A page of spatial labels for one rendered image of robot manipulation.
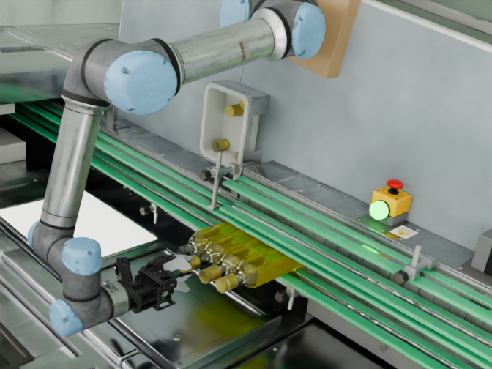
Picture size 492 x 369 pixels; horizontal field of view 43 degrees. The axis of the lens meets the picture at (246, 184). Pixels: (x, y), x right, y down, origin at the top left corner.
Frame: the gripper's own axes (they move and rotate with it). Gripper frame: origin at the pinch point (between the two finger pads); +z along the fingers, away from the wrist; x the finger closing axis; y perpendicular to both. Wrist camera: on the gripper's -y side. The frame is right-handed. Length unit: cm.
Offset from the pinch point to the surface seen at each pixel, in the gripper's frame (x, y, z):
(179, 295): -12.7, -5.7, 4.1
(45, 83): 19, -98, 18
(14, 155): -10, -110, 12
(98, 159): -2, -74, 24
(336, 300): -4.2, 27.9, 24.5
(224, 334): -12.4, 13.8, 1.4
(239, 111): 27, -24, 38
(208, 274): 0.7, 6.8, 1.2
